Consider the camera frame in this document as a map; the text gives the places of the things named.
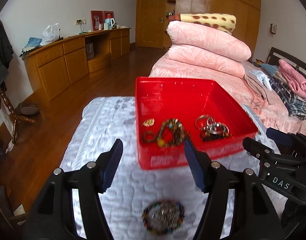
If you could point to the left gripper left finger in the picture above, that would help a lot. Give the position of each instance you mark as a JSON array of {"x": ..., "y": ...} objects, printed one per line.
[{"x": 107, "y": 164}]

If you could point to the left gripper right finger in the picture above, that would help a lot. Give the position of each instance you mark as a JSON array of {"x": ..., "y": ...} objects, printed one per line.
[{"x": 198, "y": 162}]

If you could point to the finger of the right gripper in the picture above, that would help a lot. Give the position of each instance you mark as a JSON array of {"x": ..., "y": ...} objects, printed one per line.
[{"x": 279, "y": 137}]

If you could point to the gold jewelry piece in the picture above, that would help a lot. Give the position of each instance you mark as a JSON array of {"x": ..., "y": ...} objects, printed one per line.
[{"x": 148, "y": 122}]

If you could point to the pink bed sheet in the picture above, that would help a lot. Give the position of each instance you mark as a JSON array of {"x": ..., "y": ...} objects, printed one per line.
[{"x": 271, "y": 113}]

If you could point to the plaid folded shirt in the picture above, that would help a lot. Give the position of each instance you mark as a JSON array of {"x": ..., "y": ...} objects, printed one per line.
[{"x": 295, "y": 106}]

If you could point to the beige folded garment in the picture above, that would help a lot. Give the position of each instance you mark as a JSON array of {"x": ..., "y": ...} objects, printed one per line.
[{"x": 259, "y": 88}]

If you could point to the pink folded towel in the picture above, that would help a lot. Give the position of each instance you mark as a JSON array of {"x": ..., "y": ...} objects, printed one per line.
[{"x": 295, "y": 81}]

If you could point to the white quilted bed cover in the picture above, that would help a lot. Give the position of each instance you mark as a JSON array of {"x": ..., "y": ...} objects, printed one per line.
[{"x": 104, "y": 120}]

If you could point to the red plastic box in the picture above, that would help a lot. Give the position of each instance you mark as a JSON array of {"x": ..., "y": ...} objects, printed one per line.
[{"x": 185, "y": 100}]

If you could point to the white crumpled cloth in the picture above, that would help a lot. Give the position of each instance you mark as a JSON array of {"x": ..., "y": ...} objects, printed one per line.
[{"x": 262, "y": 78}]

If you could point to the dark wooden headboard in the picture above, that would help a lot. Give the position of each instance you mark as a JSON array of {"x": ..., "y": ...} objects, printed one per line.
[{"x": 276, "y": 54}]

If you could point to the grey slippers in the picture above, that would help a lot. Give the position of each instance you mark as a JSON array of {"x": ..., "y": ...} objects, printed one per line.
[{"x": 28, "y": 110}]

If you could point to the wooden coat stand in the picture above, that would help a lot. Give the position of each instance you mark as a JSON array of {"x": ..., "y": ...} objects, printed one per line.
[{"x": 11, "y": 117}]

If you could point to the lower pink folded quilt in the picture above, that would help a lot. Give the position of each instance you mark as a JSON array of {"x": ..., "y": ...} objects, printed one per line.
[{"x": 203, "y": 58}]

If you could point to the pink folded quilt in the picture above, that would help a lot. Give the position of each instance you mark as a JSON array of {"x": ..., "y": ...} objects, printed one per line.
[
  {"x": 210, "y": 39},
  {"x": 203, "y": 58}
]

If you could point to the wooden chair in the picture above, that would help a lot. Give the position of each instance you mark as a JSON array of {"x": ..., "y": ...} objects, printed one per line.
[{"x": 14, "y": 221}]

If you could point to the long wooden sideboard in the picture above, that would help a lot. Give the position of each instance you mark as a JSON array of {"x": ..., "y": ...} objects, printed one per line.
[{"x": 53, "y": 68}]

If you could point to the grey paper bag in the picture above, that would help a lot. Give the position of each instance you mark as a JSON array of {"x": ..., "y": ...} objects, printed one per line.
[{"x": 89, "y": 51}]

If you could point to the upper pink folded quilt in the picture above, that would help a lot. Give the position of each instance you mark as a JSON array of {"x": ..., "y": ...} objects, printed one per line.
[{"x": 210, "y": 39}]

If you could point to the giraffe print blanket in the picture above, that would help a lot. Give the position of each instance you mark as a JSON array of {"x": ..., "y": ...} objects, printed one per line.
[{"x": 222, "y": 22}]

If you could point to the white plastic bag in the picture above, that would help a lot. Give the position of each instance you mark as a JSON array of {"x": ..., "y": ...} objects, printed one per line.
[{"x": 50, "y": 34}]

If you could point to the blue folded cloth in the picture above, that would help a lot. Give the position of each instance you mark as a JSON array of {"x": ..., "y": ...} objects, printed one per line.
[{"x": 32, "y": 44}]

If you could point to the blue electric kettle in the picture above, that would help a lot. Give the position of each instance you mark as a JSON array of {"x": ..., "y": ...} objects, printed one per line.
[{"x": 110, "y": 22}]

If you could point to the dark hanging jacket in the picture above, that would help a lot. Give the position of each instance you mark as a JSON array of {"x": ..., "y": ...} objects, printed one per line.
[{"x": 6, "y": 54}]

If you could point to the wooden door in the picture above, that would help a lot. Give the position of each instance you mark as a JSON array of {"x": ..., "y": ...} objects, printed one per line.
[{"x": 149, "y": 23}]

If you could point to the wall switch panel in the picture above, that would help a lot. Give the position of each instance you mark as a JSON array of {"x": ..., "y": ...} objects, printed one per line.
[{"x": 273, "y": 28}]

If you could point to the wall power socket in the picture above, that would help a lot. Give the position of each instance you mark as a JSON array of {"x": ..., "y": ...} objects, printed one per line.
[{"x": 80, "y": 21}]

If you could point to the red picture frame left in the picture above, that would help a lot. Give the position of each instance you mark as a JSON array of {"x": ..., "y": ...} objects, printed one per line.
[{"x": 97, "y": 19}]

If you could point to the red picture frame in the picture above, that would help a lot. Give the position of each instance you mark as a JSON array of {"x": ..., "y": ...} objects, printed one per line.
[
  {"x": 108, "y": 14},
  {"x": 97, "y": 19}
]

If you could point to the red picture frame right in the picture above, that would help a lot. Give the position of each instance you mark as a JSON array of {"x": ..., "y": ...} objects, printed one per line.
[{"x": 108, "y": 14}]

